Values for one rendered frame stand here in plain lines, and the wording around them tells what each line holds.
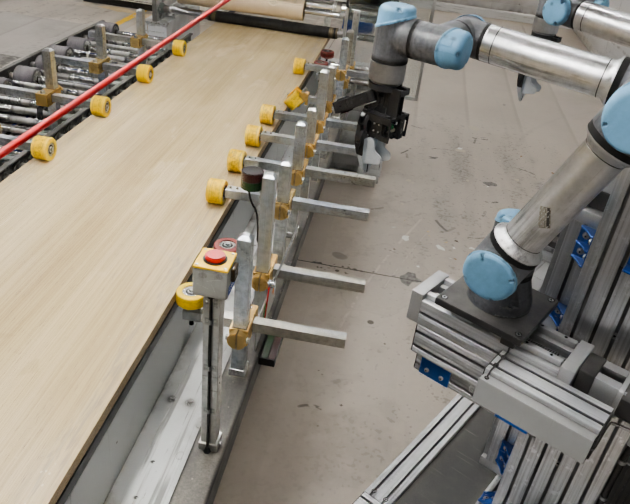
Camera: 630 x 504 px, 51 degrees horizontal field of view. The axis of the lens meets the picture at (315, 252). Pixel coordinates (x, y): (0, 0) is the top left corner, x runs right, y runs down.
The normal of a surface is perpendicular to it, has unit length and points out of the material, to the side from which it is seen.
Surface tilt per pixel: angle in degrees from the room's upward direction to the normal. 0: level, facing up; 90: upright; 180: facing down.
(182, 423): 0
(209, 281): 90
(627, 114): 83
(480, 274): 97
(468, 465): 0
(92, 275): 0
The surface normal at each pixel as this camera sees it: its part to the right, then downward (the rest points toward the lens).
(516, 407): -0.63, 0.35
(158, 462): 0.11, -0.84
